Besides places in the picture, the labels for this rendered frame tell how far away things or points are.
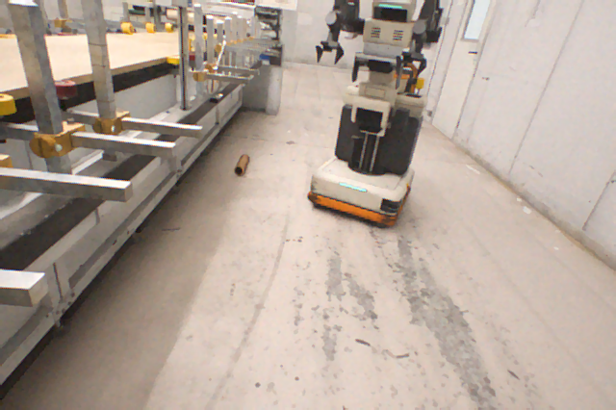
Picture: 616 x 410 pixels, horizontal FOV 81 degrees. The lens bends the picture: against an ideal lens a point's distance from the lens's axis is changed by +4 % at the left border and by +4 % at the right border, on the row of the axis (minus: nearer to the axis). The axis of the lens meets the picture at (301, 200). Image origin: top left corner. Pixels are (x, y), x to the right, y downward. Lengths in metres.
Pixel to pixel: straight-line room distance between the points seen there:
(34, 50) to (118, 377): 1.03
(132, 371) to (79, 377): 0.16
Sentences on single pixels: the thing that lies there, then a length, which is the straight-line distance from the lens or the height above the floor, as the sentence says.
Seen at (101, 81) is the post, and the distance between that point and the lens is 1.21.
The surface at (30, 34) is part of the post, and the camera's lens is 0.98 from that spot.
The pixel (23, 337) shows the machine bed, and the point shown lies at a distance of 1.50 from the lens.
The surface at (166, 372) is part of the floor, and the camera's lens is 1.48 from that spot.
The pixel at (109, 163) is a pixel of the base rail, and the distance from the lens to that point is 1.25.
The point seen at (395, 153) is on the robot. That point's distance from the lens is 2.55.
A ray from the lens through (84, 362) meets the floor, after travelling 1.58.
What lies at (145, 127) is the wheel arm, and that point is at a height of 0.81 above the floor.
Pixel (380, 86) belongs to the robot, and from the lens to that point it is 2.23.
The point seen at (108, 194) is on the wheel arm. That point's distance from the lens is 0.75.
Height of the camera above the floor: 1.15
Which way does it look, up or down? 26 degrees down
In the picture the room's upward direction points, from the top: 7 degrees clockwise
